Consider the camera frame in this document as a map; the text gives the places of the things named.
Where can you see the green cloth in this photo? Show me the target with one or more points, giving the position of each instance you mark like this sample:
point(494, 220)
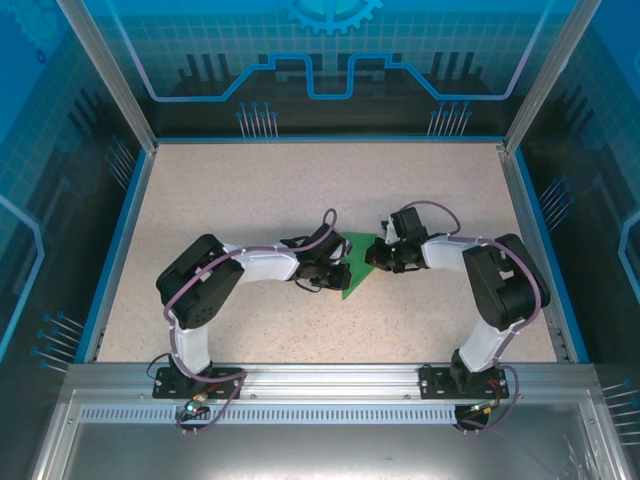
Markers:
point(359, 267)

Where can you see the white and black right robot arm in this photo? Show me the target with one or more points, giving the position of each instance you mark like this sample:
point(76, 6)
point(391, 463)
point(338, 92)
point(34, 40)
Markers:
point(505, 285)

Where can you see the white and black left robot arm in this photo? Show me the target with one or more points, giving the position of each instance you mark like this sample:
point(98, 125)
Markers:
point(265, 265)

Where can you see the yellow connector with green light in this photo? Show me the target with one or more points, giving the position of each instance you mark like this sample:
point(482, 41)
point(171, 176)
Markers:
point(481, 408)
point(194, 404)

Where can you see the aluminium mounting rail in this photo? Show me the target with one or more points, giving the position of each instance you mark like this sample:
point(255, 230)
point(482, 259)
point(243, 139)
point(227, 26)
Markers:
point(330, 380)

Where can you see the aluminium side rail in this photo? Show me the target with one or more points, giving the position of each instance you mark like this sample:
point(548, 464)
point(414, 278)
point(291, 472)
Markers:
point(532, 250)

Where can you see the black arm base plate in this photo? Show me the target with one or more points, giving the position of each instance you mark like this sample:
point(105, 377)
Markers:
point(225, 382)
point(435, 382)

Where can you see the aluminium frame post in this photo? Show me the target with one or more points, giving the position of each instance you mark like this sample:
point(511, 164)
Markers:
point(107, 75)
point(547, 75)

